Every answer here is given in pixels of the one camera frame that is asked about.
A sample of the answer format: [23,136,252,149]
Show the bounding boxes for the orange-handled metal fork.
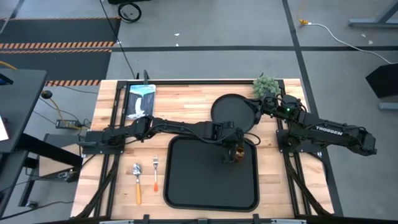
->
[152,155,160,193]

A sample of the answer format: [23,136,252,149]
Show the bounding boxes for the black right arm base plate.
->
[275,129,323,154]

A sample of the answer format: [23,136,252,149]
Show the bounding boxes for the small green artificial plant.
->
[252,75,282,99]

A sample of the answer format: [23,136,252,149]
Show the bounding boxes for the coiled black cable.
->
[117,2,142,24]

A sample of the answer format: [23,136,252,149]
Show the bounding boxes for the black power adapter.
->
[55,119,79,129]

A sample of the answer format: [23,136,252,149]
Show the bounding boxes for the yellow floor cable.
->
[49,98,82,130]

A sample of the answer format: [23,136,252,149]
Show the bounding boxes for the white floor cable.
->
[307,21,398,65]

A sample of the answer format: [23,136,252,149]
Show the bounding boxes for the black box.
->
[365,62,398,99]

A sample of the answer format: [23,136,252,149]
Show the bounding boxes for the black aluminium table frame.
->
[75,79,336,219]

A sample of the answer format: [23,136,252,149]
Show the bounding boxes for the large hazard-striped black floor mat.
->
[0,17,121,50]

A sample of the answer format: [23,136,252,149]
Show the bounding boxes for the black rectangular tray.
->
[163,135,261,213]

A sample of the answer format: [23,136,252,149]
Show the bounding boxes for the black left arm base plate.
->
[81,130,125,156]

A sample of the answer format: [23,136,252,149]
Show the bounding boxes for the black round plate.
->
[210,93,261,134]

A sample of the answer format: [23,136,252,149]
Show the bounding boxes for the grey desk leg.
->
[348,0,398,29]

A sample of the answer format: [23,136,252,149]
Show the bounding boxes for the small hazard-striped black floor mat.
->
[0,49,112,87]

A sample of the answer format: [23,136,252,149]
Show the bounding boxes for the black side desk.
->
[0,68,48,154]

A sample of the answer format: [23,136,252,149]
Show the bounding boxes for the orange-handled metal spoon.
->
[132,162,143,206]

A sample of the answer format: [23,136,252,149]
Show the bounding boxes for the black desk stand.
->
[0,133,83,216]

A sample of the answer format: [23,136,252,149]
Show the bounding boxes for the yellow cable plug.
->
[297,6,310,26]

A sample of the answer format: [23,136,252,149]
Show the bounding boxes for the long black floor cable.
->
[99,0,138,79]

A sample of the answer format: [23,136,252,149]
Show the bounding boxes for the waterfall picture book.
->
[125,83,157,121]

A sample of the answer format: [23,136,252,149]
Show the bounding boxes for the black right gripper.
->
[244,95,282,125]

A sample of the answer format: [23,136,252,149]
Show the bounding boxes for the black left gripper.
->
[214,121,248,163]

